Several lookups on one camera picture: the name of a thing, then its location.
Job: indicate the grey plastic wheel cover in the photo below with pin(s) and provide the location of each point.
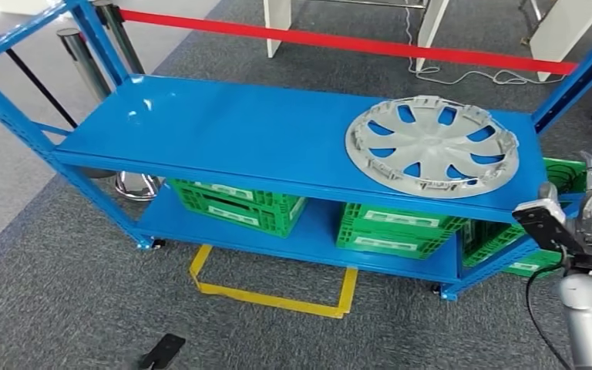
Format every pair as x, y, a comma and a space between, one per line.
431, 149

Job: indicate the blue metal shelf rack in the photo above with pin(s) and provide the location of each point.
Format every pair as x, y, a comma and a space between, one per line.
224, 127

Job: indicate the green open plastic crate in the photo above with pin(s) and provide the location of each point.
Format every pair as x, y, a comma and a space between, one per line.
485, 232

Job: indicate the white table leg panel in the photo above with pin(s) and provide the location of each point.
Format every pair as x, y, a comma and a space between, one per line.
275, 25
561, 30
431, 30

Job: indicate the green folded plastic crate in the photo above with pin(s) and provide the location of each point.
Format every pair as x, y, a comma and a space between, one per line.
385, 244
400, 218
234, 217
224, 190

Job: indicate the metal table crossbar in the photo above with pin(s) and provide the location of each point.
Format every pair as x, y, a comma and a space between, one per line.
377, 3

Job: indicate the red barrier belt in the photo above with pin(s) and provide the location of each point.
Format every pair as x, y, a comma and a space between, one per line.
326, 40

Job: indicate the yellow floor tape outline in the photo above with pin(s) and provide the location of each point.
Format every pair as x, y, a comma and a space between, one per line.
275, 301

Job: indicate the black barrier belt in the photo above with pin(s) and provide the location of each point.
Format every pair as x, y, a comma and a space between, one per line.
20, 62

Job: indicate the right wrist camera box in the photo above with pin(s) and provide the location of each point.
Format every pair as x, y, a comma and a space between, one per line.
546, 224

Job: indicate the chrome stanchion post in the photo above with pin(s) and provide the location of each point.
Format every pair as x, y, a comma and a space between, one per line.
117, 35
79, 56

